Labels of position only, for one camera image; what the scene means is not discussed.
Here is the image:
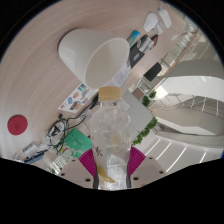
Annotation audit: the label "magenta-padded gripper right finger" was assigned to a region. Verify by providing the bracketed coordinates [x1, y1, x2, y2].
[127, 146, 168, 190]

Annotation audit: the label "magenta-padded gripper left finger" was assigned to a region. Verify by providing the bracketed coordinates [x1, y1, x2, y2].
[60, 148, 100, 190]

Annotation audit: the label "clear plastic water bottle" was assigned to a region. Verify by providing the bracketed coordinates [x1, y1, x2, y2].
[89, 86, 133, 191]

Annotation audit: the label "ceiling light strips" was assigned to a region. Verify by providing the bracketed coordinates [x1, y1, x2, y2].
[144, 138, 209, 173]

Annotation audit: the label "green plants atop cabinet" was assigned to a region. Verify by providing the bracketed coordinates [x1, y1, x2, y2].
[131, 116, 158, 147]

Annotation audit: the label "white flat packet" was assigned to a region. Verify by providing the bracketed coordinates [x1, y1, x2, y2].
[22, 141, 41, 154]

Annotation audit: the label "colourful sticker sheet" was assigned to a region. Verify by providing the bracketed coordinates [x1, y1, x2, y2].
[58, 83, 99, 113]

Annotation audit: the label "flat round red coaster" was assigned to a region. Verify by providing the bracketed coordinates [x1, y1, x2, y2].
[7, 114, 29, 136]

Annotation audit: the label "open white booklet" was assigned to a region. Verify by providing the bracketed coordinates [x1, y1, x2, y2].
[111, 56, 133, 88]

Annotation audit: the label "white mug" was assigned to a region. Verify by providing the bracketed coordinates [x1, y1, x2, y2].
[57, 28, 131, 90]

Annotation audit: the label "teal tube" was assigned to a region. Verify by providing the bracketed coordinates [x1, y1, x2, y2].
[127, 29, 142, 48]

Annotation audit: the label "small white charger block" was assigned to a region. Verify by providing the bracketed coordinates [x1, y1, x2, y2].
[153, 23, 164, 35]

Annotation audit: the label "white computer mouse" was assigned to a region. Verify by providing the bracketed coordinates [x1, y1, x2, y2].
[143, 12, 159, 33]

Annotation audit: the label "white power strip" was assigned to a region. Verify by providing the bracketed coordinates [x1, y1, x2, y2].
[158, 8, 173, 29]

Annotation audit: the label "tangle of black cables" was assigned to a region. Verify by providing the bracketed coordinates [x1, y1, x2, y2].
[46, 113, 93, 154]

